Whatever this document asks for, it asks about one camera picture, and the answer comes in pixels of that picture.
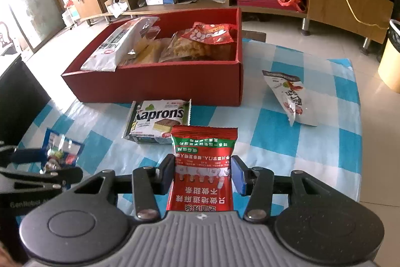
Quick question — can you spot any red green snack packet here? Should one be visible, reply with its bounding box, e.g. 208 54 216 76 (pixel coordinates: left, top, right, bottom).
167 125 238 212

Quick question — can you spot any blue coconut snack packet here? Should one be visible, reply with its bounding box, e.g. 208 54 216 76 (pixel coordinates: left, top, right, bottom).
41 128 84 173

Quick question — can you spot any Kaprons wafer packet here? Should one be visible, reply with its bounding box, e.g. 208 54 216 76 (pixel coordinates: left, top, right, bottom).
123 100 191 144

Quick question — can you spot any white red jerky packet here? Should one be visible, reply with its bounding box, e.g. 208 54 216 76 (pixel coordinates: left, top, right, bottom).
262 70 318 127

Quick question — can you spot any waffle snack clear packet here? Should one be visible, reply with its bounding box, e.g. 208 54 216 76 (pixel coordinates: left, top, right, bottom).
159 33 236 62

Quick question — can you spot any white spicy strips snack bag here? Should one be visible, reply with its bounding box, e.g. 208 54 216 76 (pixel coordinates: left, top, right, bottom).
81 16 159 72

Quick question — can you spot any red peanut snack bag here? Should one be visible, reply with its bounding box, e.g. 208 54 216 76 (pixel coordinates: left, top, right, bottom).
182 22 237 45

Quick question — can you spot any black chair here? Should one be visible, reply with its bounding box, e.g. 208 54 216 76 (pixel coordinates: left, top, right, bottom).
1 56 50 145

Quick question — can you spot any blue white checkered tablecloth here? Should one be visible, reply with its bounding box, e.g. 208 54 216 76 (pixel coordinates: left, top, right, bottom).
19 40 362 200

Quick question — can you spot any red cardboard box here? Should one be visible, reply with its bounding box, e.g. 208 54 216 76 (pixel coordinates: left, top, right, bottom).
62 8 244 106

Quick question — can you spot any yellow snack packet in box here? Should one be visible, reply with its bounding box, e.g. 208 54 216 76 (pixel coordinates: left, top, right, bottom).
119 38 172 67

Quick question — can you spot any beige trash bin black liner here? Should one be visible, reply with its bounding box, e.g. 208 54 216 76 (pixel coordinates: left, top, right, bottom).
378 19 400 93

